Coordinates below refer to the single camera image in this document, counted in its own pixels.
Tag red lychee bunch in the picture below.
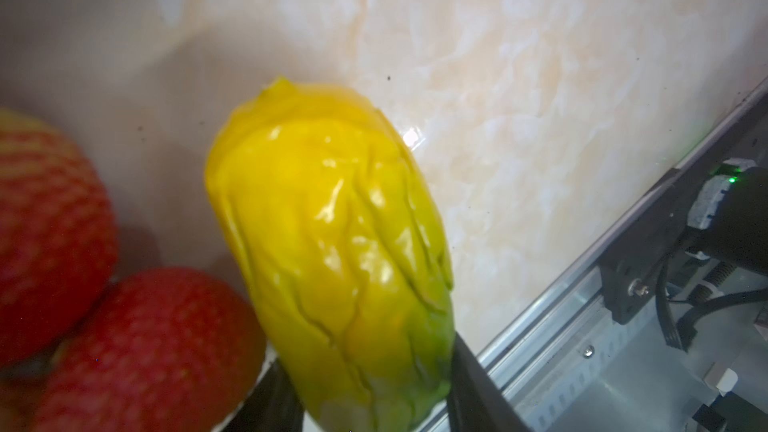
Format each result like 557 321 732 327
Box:
1 109 266 431

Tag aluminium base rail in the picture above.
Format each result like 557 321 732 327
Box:
479 84 767 431

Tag yellow green fake fruit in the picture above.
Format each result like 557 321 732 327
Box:
204 78 455 431

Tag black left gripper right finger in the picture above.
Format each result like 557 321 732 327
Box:
446 334 530 432

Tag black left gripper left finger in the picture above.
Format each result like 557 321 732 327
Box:
223 359 305 432

